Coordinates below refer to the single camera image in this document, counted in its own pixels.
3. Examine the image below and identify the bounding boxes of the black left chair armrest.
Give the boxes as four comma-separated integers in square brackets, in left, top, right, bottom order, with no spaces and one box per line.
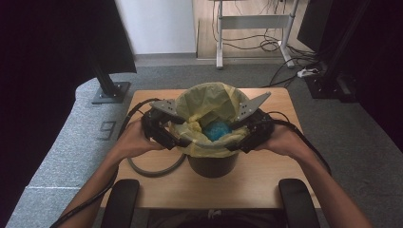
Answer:
[100,179,141,228]

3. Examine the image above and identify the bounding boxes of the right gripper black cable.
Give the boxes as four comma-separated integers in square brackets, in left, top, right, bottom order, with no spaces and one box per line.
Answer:
[267,110,332,175]

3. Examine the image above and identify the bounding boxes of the grey floor socket plate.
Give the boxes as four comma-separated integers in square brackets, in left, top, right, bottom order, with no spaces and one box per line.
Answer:
[97,121,117,141]

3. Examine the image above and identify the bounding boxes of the yellow trash bag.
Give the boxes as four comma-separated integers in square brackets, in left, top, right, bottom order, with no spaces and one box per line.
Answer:
[169,81,251,159]

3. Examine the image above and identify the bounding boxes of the person's dark clothing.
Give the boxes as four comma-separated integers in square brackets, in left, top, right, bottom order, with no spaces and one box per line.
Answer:
[148,208,286,228]

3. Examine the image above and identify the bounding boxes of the black chair armrest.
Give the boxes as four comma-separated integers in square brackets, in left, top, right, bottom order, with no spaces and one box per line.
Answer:
[278,178,321,228]
[100,179,141,228]

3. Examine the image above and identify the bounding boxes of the black stand with base plate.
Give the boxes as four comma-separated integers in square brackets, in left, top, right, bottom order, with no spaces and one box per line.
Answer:
[91,56,131,105]

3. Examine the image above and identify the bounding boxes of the black stand with dark base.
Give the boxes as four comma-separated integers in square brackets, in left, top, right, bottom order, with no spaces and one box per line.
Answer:
[305,0,359,103]

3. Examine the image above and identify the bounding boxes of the black trash bin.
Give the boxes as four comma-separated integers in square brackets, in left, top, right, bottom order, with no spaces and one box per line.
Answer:
[187,151,240,179]

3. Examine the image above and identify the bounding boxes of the person's right hand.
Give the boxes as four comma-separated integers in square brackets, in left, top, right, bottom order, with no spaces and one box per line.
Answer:
[255,123,315,161]

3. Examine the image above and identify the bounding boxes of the black right chair armrest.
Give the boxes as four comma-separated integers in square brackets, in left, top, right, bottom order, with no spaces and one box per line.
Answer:
[278,178,321,228]

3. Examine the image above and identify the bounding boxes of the blue crumpled ball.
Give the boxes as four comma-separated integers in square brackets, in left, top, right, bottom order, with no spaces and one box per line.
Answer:
[202,121,233,143]

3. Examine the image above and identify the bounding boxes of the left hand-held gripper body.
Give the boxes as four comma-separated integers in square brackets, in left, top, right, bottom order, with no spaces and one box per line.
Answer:
[141,99,179,138]

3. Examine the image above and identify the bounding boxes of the black curtain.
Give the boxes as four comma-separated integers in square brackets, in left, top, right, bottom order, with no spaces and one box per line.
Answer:
[0,0,137,210]

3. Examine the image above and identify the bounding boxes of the white desk frame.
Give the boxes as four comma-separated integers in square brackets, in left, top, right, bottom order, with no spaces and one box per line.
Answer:
[208,0,300,70]

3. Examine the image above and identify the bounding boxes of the grey bin ring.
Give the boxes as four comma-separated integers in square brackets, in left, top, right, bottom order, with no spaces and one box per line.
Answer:
[126,153,187,179]

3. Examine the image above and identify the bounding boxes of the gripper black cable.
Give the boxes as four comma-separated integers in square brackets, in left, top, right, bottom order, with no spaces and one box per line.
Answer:
[50,98,161,228]
[267,110,332,175]

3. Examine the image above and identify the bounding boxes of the person's left hand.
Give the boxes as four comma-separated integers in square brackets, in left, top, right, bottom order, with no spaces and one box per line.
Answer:
[115,119,165,160]

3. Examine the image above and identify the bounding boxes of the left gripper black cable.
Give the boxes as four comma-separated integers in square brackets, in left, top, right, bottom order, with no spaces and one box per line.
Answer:
[50,98,161,228]

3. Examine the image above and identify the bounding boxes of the dark monitor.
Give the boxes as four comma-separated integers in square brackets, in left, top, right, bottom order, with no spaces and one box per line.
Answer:
[297,0,336,53]

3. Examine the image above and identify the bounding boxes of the black floor cables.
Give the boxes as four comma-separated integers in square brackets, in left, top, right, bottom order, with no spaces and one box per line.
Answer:
[212,0,321,88]

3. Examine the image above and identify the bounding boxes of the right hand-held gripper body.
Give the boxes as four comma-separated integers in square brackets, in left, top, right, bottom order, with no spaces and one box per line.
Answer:
[236,91,275,148]

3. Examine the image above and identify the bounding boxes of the white power strip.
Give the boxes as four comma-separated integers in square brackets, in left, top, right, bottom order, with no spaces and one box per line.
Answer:
[297,67,319,79]

